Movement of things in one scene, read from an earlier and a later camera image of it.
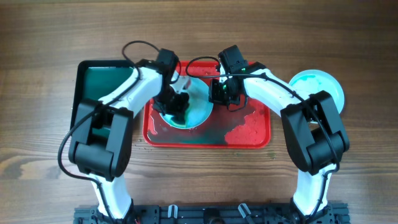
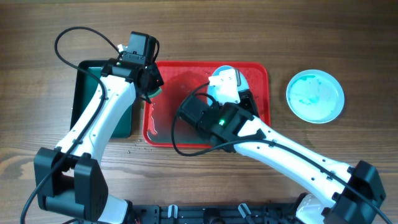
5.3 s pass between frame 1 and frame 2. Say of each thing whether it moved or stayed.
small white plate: stayed
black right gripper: moved
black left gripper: moved
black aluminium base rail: stayed
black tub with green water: stayed
